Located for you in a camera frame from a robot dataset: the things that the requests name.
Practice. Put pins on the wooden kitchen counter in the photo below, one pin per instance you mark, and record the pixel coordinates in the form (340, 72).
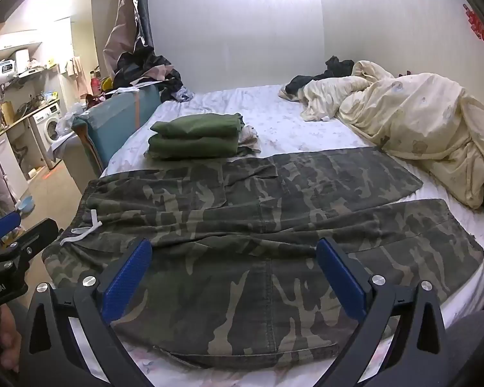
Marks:
(22, 117)

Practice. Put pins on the bed with white floral sheet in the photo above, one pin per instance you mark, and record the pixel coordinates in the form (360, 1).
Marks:
(290, 129)

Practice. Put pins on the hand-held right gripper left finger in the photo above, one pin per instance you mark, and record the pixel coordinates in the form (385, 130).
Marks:
(127, 278)

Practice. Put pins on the red wall decoration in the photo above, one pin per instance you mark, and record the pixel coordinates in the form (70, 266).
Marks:
(478, 24)

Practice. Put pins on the white washing machine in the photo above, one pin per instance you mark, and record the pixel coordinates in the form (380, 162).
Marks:
(50, 127)

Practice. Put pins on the teal upholstered headboard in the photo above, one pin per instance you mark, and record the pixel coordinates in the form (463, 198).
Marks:
(117, 121)

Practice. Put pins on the dark curtain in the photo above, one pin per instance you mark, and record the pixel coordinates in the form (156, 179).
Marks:
(143, 4)

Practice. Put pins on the blue bowl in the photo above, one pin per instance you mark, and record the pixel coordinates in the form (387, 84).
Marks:
(26, 205)

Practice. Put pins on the black clothing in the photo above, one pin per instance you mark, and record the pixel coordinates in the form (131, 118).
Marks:
(338, 66)

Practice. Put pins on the camouflage pants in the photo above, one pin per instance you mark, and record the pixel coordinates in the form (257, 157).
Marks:
(242, 217)

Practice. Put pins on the white patterned cloth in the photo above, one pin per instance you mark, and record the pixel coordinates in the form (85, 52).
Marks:
(248, 137)

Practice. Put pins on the cream patterned duvet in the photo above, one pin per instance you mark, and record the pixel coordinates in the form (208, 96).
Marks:
(419, 121)

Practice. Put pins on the red bottle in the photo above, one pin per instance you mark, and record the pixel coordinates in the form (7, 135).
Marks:
(94, 84)

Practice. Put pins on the pile of dark clothes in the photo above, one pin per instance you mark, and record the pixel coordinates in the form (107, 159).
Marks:
(145, 64)

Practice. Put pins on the white plastic bag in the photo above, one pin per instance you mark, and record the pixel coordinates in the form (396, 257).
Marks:
(68, 120)

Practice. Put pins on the pink hanging towel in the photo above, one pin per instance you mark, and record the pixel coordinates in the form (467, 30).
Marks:
(80, 76)

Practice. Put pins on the person's left hand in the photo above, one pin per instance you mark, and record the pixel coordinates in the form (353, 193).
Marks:
(10, 338)

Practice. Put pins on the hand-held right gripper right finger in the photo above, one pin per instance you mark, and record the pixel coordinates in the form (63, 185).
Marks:
(343, 278)

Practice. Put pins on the wooden cutting board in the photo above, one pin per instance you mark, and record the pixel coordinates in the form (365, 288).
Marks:
(7, 113)

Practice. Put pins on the white kitchen cabinet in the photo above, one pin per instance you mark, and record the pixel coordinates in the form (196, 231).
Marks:
(6, 163)

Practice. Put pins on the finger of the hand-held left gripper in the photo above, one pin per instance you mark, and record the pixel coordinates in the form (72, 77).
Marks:
(36, 236)
(2, 224)

